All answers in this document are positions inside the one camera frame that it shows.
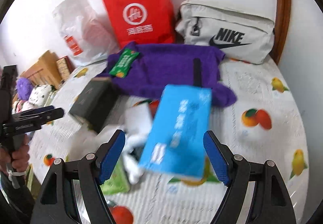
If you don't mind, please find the red paper shopping bag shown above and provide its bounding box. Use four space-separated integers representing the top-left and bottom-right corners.
103 0 176 48

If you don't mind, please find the purple towel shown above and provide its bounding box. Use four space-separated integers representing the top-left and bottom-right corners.
111 42 237 108

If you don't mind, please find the white spotted plush toy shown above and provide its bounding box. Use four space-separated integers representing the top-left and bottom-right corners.
28 85 52 107

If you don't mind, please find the brown patterned box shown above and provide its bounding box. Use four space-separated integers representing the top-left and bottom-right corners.
56 56 74 81

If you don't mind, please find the person's left hand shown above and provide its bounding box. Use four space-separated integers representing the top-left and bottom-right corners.
0 135 29 175

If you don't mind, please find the wooden furniture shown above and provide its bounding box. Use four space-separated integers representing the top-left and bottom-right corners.
20 50 62 89

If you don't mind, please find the fruit print tablecloth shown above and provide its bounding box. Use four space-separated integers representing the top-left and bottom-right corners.
29 58 309 223

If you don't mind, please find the white sponge block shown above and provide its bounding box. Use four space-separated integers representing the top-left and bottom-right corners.
124 103 153 135

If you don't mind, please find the purple plush toy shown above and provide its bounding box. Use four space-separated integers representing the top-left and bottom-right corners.
16 77 34 101

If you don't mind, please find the grey Nike pouch bag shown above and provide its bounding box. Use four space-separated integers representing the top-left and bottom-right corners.
176 0 274 65

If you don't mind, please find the wooden door frame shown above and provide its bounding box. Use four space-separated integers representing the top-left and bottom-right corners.
270 0 291 65

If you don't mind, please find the green snack packet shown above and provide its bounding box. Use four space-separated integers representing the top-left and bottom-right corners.
109 48 140 78

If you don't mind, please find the white Miniso plastic bag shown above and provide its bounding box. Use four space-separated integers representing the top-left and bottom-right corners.
52 0 119 66

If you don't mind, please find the dark green tea tin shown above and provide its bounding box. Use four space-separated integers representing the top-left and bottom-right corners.
69 77 119 133

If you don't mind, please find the blue tissue pack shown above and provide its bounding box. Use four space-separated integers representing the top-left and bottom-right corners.
138 85 212 180

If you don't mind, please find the light green wipes packet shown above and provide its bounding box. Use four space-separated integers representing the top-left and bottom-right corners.
101 159 130 195

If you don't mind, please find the white glove with green cuff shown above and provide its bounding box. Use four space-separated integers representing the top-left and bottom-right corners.
122 134 148 185

